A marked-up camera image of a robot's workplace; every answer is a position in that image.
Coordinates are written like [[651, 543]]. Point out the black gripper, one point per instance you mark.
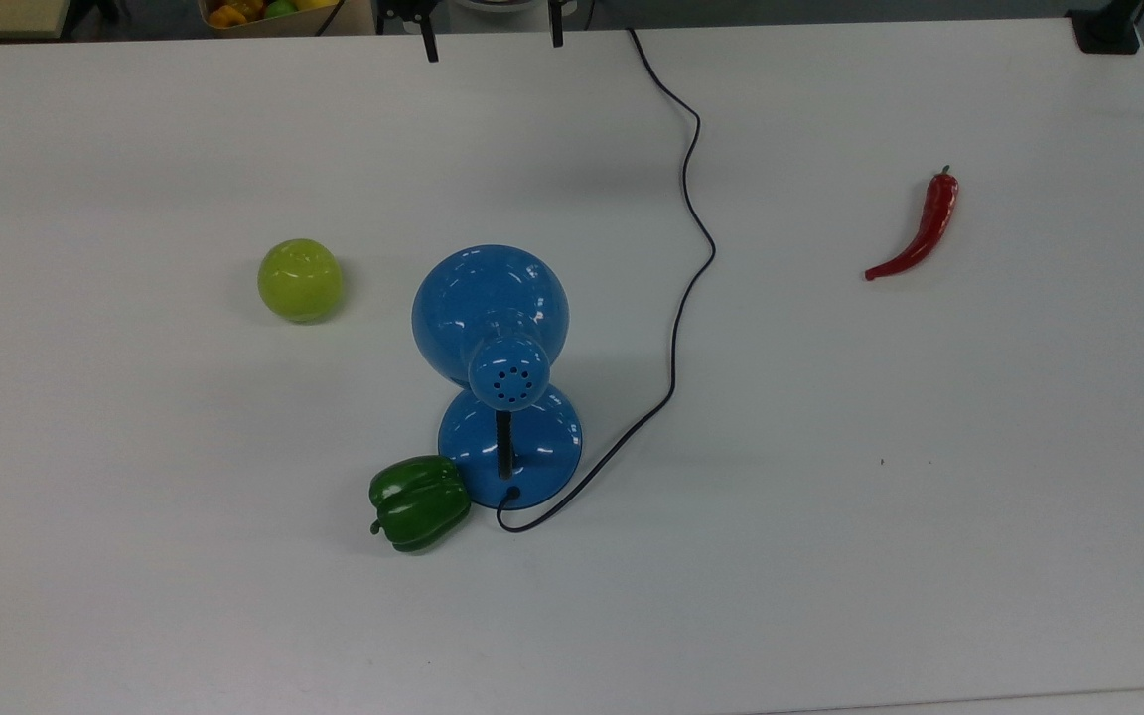
[[401, 8]]

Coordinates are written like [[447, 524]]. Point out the blue desk lamp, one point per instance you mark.
[[493, 308]]

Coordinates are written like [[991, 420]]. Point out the cardboard box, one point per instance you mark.
[[358, 20]]

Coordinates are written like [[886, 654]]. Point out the yellow toy fruit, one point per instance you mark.
[[314, 3]]

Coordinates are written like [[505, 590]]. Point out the green toy fruit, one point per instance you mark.
[[279, 8]]

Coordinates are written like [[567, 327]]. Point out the orange toy fruit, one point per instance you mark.
[[229, 13]]

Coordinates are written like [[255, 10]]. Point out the green apple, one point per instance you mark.
[[300, 281]]

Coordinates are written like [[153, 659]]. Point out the green bell pepper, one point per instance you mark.
[[420, 503]]

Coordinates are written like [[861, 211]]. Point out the red chili pepper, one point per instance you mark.
[[934, 214]]

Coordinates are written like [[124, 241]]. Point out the black table clamp mount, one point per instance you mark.
[[1106, 30]]

